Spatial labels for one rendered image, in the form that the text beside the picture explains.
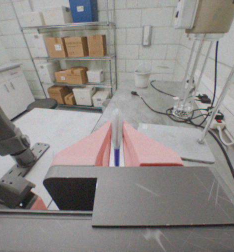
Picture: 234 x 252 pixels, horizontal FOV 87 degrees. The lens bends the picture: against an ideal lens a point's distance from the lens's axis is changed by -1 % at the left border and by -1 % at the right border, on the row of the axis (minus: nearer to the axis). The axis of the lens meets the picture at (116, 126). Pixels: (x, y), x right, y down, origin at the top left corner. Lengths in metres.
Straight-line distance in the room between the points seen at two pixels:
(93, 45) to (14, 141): 1.97
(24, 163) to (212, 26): 0.68
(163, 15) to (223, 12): 2.08
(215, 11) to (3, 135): 0.62
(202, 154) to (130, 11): 2.26
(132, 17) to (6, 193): 2.46
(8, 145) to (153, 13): 2.37
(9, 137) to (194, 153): 0.64
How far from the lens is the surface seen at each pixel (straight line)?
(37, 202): 0.26
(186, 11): 0.42
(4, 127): 0.48
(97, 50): 2.26
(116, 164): 0.16
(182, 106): 0.52
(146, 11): 2.49
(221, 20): 0.43
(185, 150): 0.58
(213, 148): 0.66
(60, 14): 2.43
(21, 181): 0.28
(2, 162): 0.69
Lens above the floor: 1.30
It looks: 37 degrees down
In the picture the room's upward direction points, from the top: 2 degrees counter-clockwise
